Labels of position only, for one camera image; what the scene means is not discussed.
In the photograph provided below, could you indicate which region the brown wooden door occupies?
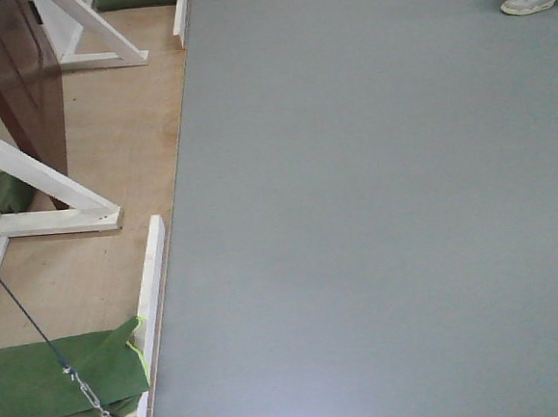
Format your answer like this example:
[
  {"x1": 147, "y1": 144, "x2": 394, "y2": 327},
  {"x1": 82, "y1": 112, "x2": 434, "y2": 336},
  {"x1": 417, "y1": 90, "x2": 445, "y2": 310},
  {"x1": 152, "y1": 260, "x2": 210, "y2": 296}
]
[{"x1": 0, "y1": 0, "x2": 74, "y2": 216}]

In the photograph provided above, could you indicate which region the plywood base platform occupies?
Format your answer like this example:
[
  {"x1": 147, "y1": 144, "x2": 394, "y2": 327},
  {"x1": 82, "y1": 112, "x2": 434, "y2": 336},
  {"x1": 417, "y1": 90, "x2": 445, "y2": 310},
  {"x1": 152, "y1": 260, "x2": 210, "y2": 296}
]
[{"x1": 0, "y1": 6, "x2": 186, "y2": 350}]

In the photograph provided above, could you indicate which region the white near diagonal brace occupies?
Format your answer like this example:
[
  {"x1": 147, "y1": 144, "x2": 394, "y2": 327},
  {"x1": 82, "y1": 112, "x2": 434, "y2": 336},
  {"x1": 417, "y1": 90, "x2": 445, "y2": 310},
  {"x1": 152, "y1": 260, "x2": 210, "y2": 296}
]
[{"x1": 0, "y1": 139, "x2": 122, "y2": 238}]

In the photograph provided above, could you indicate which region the white diagonal brace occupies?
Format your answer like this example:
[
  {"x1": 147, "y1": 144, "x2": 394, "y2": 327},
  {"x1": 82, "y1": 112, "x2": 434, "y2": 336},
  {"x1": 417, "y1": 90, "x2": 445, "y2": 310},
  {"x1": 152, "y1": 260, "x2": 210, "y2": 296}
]
[
  {"x1": 30, "y1": 0, "x2": 149, "y2": 71},
  {"x1": 0, "y1": 139, "x2": 122, "y2": 238}
]

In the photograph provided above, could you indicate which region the metal turnbuckle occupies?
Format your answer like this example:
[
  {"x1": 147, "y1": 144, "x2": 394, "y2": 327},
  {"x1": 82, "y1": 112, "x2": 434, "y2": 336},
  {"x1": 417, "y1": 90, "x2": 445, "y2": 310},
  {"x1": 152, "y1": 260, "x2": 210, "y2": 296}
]
[{"x1": 62, "y1": 364, "x2": 112, "y2": 417}]

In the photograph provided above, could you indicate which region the green sandbag behind brace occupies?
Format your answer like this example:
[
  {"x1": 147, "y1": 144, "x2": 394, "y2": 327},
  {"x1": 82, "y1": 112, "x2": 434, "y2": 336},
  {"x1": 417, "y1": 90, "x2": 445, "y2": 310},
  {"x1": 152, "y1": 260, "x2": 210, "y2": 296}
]
[{"x1": 0, "y1": 171, "x2": 36, "y2": 214}]

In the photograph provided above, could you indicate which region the white far diagonal brace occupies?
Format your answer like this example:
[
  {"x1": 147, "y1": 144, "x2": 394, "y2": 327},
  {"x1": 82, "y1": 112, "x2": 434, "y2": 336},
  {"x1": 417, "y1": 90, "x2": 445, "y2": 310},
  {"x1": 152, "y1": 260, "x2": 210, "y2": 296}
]
[{"x1": 30, "y1": 0, "x2": 149, "y2": 71}]

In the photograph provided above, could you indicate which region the green near sandbag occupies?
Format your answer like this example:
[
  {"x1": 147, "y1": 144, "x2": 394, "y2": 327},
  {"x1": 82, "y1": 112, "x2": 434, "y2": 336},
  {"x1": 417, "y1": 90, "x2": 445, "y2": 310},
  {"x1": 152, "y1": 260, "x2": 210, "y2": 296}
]
[{"x1": 0, "y1": 317, "x2": 150, "y2": 417}]

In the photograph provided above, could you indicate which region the white left sneaker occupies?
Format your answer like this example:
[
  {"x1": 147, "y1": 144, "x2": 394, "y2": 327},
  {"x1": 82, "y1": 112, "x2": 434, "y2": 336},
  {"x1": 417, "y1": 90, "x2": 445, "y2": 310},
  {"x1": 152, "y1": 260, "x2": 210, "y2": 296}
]
[{"x1": 500, "y1": 0, "x2": 556, "y2": 16}]

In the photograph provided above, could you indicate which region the white near edge rail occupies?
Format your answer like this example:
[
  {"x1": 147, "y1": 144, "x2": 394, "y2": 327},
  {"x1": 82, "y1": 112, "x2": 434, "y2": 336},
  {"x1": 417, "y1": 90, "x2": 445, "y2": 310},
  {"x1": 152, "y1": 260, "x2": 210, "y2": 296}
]
[{"x1": 133, "y1": 214, "x2": 166, "y2": 417}]

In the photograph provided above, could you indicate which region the white edge rail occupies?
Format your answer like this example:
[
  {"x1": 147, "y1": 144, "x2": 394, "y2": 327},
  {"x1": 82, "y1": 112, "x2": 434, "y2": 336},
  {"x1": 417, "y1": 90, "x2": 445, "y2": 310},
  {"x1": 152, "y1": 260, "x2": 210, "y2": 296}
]
[
  {"x1": 133, "y1": 214, "x2": 166, "y2": 417},
  {"x1": 173, "y1": 0, "x2": 189, "y2": 48}
]

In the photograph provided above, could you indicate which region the white far edge rail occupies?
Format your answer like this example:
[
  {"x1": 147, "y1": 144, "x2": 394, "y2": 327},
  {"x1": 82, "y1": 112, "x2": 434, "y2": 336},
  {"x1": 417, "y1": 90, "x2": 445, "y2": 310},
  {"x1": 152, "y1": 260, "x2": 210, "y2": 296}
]
[{"x1": 173, "y1": 0, "x2": 189, "y2": 48}]

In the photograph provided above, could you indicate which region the dark tension cable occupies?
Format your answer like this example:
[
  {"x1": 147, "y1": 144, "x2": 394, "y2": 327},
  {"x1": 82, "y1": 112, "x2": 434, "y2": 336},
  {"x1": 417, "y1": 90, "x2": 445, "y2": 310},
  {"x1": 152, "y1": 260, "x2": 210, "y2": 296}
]
[{"x1": 0, "y1": 236, "x2": 71, "y2": 377}]

